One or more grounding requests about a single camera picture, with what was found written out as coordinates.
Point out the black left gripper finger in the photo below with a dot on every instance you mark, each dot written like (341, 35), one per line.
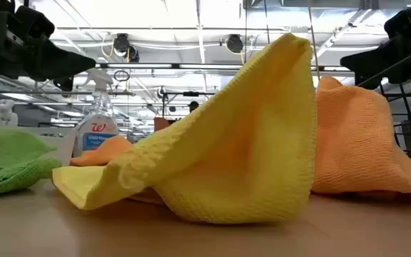
(59, 64)
(64, 84)

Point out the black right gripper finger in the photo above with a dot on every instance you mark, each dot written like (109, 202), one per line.
(380, 64)

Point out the green microfiber towel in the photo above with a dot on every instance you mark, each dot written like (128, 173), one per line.
(5, 153)

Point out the yellow microfiber towel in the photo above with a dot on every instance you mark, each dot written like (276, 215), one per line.
(244, 150)

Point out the clear glass cleaner spray bottle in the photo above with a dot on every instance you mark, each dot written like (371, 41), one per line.
(96, 125)

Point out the white plastic basket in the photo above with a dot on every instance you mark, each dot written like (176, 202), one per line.
(66, 147)

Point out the white background object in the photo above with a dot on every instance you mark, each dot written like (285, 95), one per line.
(5, 109)

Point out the orange plastic basket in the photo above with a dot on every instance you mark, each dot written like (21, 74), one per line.
(160, 124)

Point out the person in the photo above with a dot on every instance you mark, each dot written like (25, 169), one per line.
(193, 106)

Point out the black background rig frame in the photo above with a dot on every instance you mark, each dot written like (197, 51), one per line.
(191, 94)

